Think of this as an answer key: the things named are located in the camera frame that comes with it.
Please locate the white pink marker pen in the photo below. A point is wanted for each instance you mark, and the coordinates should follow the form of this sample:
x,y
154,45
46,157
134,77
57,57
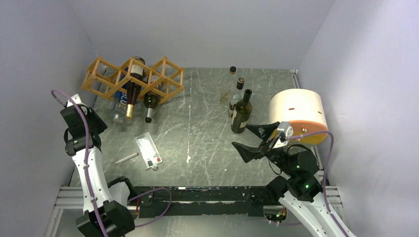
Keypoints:
x,y
128,157

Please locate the dark bottle silver cap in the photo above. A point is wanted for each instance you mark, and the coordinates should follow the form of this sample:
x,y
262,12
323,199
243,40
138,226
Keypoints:
x,y
151,101

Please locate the wooden wine rack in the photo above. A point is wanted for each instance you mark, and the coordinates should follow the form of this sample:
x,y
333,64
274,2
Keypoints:
x,y
165,79

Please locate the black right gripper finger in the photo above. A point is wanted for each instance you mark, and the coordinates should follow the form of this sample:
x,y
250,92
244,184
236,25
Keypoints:
x,y
264,131
251,153

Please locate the red wine bottle gold cap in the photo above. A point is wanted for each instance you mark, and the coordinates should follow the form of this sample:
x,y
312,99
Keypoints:
x,y
133,89

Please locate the cream orange cylindrical drawer box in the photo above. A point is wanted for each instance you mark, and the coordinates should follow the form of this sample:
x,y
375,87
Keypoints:
x,y
302,108

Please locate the dark green wine bottle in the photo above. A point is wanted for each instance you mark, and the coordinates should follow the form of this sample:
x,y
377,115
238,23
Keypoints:
x,y
242,113

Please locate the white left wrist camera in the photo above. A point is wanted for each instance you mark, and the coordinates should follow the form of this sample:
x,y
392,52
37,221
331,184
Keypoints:
x,y
75,98

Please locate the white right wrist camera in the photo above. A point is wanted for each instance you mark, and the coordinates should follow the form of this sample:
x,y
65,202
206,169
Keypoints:
x,y
284,131

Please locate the clear plastic blister package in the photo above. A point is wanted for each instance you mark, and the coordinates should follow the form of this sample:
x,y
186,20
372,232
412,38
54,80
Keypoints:
x,y
148,151

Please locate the clear round glass bottle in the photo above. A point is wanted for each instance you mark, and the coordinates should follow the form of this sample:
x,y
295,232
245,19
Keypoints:
x,y
225,86

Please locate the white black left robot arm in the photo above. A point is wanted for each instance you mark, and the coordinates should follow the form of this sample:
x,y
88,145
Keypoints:
x,y
105,211

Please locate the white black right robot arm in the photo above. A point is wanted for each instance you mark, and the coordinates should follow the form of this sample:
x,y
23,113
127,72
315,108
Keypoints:
x,y
301,193

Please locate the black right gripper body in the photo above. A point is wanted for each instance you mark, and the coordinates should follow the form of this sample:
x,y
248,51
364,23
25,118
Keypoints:
x,y
278,155

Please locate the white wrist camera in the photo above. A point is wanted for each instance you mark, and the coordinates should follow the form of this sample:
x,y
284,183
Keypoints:
x,y
75,98
284,131

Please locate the clear whisky bottle black label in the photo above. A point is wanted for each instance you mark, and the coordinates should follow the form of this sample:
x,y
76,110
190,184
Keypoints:
x,y
235,95

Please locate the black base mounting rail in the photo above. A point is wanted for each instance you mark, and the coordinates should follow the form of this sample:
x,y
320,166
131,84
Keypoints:
x,y
252,201

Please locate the blue labelled clear bottle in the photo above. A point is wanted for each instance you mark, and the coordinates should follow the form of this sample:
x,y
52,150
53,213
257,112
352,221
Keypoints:
x,y
119,106

